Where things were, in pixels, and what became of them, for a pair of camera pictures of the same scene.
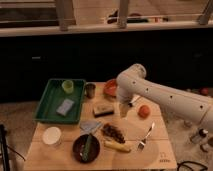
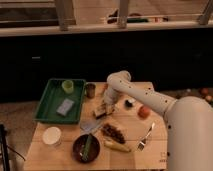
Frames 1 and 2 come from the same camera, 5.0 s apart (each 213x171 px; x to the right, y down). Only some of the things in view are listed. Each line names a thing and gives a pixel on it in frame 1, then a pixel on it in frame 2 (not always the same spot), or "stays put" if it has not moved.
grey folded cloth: (89, 125) stays put
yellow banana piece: (117, 146) stays put
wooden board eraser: (103, 110) stays put
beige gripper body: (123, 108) to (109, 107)
